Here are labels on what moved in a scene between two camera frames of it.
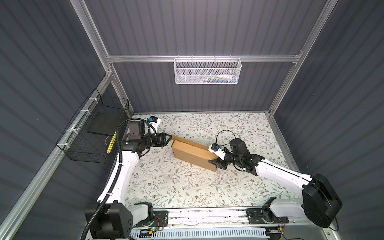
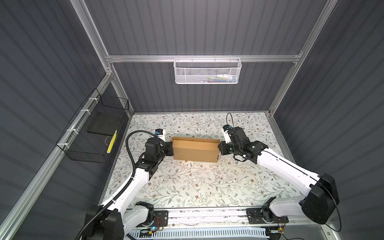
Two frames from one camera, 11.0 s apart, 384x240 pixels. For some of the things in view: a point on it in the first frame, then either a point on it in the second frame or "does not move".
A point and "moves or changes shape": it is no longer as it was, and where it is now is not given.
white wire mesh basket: x=207 y=71 does not move
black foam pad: x=105 y=123 does not move
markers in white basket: x=220 y=78 does not move
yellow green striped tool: x=110 y=146 does not move
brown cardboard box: x=193 y=153 moves or changes shape
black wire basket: x=91 y=134 does not move
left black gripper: x=161 y=141 to x=167 y=146
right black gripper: x=219 y=162 to x=221 y=148
